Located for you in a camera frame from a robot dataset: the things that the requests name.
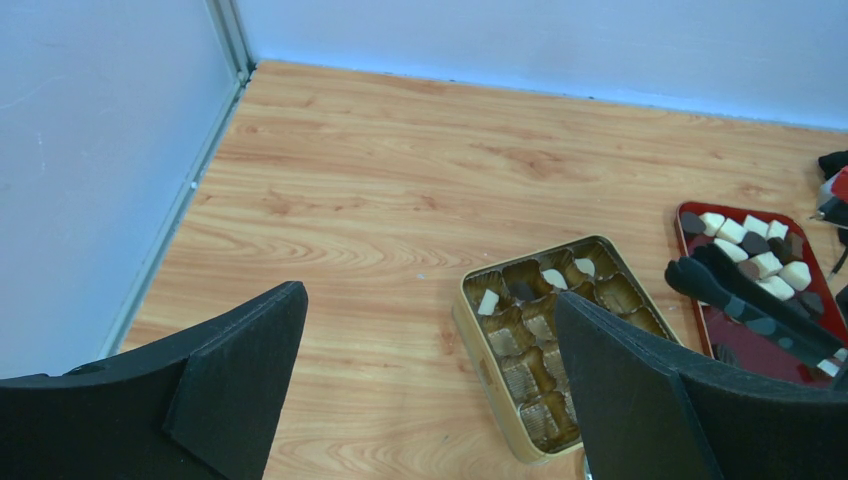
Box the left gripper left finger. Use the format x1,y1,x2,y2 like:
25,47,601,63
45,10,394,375
1,281,309,479

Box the dark chocolate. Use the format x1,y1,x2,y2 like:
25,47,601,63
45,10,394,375
508,281,536,302

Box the metal tongs black tips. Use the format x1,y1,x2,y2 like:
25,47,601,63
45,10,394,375
664,244,847,377

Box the red chocolate tray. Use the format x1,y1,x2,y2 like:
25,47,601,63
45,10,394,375
665,201,847,388

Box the gold chocolate tin box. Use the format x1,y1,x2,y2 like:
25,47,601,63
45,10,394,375
452,235,680,464

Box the white chocolate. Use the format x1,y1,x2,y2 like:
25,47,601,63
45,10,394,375
574,258,596,277
542,268,569,290
477,289,500,316

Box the black cloth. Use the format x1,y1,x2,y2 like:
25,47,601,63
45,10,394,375
817,150,848,181

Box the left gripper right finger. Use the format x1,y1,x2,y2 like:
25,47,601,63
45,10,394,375
555,292,847,479

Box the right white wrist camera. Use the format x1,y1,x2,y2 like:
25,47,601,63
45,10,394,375
811,167,847,228

